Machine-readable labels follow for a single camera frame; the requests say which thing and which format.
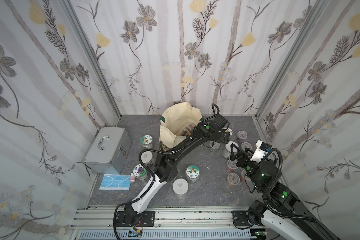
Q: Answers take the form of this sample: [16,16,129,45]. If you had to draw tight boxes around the grey label seed jar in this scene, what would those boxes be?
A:
[173,178,189,200]

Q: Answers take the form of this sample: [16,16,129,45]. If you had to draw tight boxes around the blue face mask pack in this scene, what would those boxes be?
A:
[99,175,131,191]

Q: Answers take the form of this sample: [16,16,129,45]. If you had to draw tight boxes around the yellow stripe lid jar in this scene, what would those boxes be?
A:
[227,173,241,187]

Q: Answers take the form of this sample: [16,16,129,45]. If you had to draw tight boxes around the clear jar grey contents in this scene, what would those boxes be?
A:
[241,142,253,151]

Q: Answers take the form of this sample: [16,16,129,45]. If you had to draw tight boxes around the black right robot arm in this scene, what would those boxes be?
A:
[229,141,338,240]

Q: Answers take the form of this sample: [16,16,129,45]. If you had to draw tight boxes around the plain white lid jar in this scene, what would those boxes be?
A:
[141,151,154,168]

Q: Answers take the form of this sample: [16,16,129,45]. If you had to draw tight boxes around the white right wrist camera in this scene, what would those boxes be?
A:
[251,140,272,163]

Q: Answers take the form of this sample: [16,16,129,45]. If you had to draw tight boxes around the white text label jar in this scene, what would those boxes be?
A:
[223,141,239,160]

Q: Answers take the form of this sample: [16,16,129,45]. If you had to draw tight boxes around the red green label jar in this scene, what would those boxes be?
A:
[226,160,239,172]

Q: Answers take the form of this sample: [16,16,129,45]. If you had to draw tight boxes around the grey metal case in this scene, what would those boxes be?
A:
[83,127,132,175]

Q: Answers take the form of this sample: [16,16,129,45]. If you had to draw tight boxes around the red orange label seed jar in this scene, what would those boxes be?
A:
[186,165,200,183]

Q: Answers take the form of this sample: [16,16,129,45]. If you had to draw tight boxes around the cream canvas tote bag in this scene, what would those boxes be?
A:
[159,102,203,149]

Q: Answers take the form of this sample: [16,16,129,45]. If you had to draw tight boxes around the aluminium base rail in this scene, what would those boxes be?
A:
[71,205,316,240]

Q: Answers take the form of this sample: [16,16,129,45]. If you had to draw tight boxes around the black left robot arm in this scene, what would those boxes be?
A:
[113,104,230,240]

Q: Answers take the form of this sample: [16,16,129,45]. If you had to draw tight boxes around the teal label seed jar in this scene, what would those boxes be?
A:
[209,141,220,152]

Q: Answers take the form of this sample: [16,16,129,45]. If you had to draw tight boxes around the white cartoon label seed jar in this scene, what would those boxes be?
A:
[226,128,233,136]

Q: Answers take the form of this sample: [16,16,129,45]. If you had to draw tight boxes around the clear purple label seed jar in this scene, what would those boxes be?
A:
[237,130,248,143]

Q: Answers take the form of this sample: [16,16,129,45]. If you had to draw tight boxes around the white purple cartoon seed jar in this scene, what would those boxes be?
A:
[133,164,148,181]

